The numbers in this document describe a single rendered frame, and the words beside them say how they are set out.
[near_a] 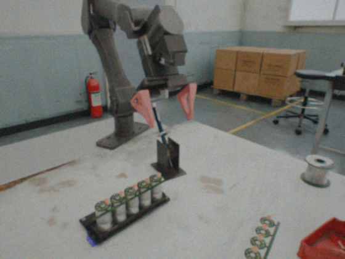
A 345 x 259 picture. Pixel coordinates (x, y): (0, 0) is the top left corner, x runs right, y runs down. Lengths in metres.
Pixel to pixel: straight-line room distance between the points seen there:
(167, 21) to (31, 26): 2.58
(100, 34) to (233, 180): 0.55
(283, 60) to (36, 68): 3.06
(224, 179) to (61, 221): 0.35
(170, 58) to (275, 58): 3.32
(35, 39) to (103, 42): 2.27
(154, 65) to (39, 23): 2.58
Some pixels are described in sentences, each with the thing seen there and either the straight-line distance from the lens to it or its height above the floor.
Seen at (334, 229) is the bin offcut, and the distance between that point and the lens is 0.53.
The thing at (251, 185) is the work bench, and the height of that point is 0.75.
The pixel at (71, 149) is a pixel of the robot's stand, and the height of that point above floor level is 0.75.
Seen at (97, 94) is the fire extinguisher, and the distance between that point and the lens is 3.11.
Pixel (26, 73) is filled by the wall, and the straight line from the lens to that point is 3.02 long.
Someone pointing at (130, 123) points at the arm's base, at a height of 0.80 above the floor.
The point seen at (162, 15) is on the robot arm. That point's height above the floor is 1.10.
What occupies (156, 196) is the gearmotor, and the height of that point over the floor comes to 0.78.
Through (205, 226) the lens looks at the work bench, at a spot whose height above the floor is 0.75.
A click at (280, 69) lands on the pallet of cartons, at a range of 3.75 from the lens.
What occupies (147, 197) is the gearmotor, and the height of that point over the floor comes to 0.79.
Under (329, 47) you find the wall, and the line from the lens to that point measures 4.69.
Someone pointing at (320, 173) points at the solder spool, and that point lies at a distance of 0.64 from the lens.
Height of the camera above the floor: 1.08
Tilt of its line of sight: 23 degrees down
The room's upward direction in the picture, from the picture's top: straight up
